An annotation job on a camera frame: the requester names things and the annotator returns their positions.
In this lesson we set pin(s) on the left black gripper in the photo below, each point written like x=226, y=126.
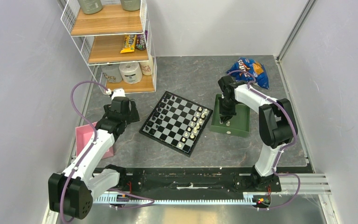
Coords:
x=133, y=115

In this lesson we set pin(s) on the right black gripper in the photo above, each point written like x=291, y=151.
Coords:
x=225, y=115

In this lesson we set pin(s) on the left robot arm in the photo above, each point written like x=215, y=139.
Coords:
x=72, y=192

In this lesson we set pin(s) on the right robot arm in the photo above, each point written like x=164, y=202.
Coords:
x=277, y=126

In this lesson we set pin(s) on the green plastic tray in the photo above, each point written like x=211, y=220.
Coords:
x=239, y=123

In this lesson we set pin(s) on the white toilet paper roll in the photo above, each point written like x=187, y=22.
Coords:
x=131, y=72

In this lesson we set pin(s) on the black white chessboard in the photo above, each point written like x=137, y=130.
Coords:
x=170, y=119

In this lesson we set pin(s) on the white patterned mug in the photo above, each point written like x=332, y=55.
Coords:
x=112, y=73

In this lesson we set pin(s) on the white cup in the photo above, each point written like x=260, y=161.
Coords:
x=147, y=67

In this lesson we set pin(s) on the pink plastic box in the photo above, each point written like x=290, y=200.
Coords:
x=86, y=140

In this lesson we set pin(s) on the yellow candy bag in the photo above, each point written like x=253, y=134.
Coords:
x=129, y=44

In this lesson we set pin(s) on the brown candy bag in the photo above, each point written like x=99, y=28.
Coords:
x=141, y=41

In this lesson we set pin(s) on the green bottle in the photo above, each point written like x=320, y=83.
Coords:
x=90, y=6
x=131, y=5

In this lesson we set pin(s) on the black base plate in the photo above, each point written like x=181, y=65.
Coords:
x=194, y=183

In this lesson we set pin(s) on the white wire wooden shelf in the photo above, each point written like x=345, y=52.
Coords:
x=99, y=39

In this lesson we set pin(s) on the aluminium frame rail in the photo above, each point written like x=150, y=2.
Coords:
x=296, y=28

